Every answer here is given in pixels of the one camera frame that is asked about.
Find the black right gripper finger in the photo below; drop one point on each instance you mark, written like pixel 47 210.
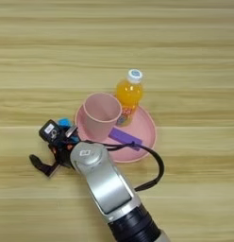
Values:
pixel 43 167
pixel 71 131

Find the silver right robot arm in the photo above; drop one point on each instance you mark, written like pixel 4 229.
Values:
pixel 106 182

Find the pink round plate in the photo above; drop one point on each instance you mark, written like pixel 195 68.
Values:
pixel 141 129

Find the small black box white label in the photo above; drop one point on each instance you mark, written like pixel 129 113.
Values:
pixel 50 130

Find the purple rectangular block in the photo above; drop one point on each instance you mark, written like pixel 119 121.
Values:
pixel 125 138

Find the pink plastic cup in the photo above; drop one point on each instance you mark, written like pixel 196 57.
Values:
pixel 98 126

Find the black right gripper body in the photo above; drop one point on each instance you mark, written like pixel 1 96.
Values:
pixel 63 152

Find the orange juice bottle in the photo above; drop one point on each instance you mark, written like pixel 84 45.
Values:
pixel 130 93

